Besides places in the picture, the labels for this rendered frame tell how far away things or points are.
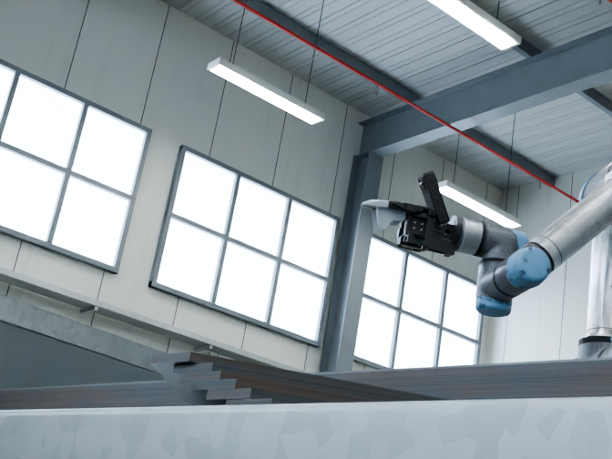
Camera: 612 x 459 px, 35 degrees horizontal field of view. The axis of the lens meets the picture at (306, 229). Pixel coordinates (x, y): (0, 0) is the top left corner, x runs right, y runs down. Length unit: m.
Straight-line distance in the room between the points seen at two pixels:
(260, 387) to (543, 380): 0.29
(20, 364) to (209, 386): 1.16
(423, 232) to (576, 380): 1.33
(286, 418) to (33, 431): 0.21
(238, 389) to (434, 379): 0.32
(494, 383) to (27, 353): 1.06
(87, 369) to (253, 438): 1.31
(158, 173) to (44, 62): 1.82
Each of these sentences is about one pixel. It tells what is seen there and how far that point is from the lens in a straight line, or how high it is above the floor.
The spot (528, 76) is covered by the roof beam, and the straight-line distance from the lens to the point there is 12.14.
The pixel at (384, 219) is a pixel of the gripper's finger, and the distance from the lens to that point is 2.03.
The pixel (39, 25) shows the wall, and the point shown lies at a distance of 11.62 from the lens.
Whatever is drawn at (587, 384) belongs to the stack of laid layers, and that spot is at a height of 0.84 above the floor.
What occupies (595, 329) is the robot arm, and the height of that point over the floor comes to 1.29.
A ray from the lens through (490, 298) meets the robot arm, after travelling 2.05.
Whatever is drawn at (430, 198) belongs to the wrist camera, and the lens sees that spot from 2.07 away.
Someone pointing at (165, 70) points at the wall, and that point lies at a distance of 12.26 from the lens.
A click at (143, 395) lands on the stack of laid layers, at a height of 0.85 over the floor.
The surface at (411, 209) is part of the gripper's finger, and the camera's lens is 2.03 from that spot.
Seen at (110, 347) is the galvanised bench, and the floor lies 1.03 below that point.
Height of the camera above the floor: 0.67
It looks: 20 degrees up
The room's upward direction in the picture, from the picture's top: 10 degrees clockwise
